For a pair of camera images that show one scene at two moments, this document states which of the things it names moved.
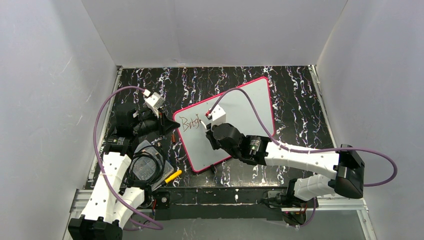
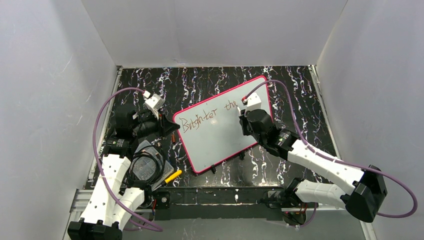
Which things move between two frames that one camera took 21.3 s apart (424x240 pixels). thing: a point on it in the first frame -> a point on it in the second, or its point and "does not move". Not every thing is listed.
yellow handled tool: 173,176 does not move
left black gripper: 159,124 does not move
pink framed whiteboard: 249,108 does not move
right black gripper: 210,138 -> 244,123
